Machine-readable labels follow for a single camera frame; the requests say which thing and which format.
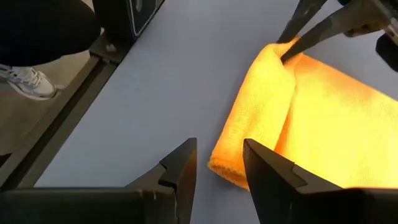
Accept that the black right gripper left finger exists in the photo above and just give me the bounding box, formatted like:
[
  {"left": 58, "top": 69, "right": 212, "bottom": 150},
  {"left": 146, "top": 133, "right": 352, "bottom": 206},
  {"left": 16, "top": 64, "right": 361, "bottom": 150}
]
[{"left": 0, "top": 138, "right": 198, "bottom": 224}]

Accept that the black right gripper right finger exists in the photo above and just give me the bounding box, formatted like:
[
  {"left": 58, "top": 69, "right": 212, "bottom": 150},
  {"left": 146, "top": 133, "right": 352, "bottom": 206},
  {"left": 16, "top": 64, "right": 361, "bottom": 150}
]
[{"left": 243, "top": 138, "right": 398, "bottom": 224}]

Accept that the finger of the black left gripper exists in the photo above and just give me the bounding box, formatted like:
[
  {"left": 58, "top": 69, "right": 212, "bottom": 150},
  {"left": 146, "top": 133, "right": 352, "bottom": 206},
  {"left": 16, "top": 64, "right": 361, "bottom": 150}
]
[
  {"left": 281, "top": 0, "right": 392, "bottom": 63},
  {"left": 276, "top": 0, "right": 327, "bottom": 44}
]

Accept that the orange microfibre towel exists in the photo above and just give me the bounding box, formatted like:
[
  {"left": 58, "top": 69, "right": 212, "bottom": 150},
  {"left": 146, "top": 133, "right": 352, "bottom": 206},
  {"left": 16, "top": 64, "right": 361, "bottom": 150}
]
[{"left": 207, "top": 35, "right": 398, "bottom": 190}]

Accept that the person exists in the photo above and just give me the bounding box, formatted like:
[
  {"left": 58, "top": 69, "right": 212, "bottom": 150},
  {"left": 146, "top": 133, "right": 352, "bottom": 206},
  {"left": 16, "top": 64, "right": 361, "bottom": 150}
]
[{"left": 0, "top": 0, "right": 102, "bottom": 101}]

